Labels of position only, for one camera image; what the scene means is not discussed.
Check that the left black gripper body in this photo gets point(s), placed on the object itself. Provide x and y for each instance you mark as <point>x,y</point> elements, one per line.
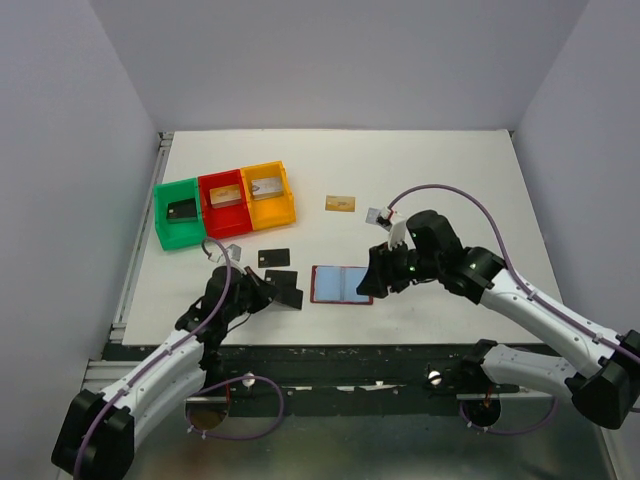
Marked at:
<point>243,303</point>

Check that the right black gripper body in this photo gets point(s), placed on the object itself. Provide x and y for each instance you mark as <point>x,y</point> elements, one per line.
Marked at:
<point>409,264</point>

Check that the dark grey card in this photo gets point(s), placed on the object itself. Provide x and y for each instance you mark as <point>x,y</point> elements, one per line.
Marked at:
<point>282,279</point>

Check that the black VIP card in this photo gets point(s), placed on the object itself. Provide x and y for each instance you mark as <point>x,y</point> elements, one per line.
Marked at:
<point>272,258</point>

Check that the red leather card holder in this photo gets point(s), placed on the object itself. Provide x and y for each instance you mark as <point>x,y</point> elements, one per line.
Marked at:
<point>337,285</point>

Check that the silver VIP card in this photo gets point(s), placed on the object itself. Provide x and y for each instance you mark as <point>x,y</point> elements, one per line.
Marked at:
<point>373,216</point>

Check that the gold VIP card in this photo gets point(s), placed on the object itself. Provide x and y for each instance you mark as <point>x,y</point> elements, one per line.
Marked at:
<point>340,203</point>

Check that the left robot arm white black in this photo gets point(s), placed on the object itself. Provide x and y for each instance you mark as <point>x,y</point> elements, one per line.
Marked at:
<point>102,430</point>

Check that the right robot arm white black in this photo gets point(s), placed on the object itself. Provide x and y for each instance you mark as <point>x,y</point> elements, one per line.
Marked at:
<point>593,367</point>

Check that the gold card in red bin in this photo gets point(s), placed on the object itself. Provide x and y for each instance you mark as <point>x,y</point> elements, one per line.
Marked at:
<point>226,196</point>

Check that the silver card in yellow bin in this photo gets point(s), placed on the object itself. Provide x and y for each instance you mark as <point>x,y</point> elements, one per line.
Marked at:
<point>265,188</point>

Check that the black card in green bin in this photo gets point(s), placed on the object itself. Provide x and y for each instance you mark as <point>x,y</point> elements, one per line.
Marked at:
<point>182,211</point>

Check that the yellow plastic bin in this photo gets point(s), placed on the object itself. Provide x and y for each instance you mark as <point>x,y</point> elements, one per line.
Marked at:
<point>274,211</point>

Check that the red plastic bin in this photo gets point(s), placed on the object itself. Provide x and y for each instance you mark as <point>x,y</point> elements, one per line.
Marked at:
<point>229,221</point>

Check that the green plastic bin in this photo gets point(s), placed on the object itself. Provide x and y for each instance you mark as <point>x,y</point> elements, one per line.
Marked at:
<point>174,236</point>

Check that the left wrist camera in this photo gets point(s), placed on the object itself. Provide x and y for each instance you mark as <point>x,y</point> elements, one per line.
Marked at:
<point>232,252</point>

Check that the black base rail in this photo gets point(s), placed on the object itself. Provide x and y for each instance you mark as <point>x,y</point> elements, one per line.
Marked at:
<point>342,380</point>

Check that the aluminium frame rail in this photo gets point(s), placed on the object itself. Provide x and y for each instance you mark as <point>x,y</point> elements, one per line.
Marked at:
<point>118,324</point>

